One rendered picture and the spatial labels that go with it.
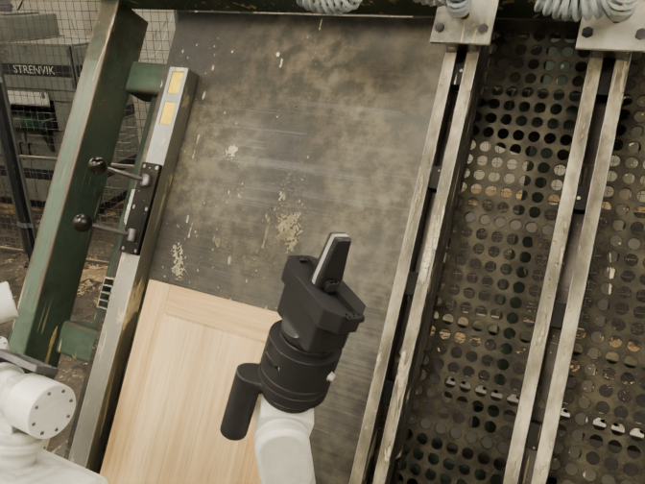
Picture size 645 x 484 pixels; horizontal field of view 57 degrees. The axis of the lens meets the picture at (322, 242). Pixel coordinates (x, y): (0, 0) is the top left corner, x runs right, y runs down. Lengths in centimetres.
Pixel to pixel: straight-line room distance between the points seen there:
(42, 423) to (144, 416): 53
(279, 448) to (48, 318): 90
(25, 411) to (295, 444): 31
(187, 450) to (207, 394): 12
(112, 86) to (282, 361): 102
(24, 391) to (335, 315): 39
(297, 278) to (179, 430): 68
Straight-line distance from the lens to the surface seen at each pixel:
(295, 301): 66
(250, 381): 71
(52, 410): 81
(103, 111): 153
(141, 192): 133
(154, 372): 130
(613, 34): 105
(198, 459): 125
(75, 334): 152
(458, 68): 109
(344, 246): 63
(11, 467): 86
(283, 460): 74
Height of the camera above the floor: 189
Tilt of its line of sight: 24 degrees down
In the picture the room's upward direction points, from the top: straight up
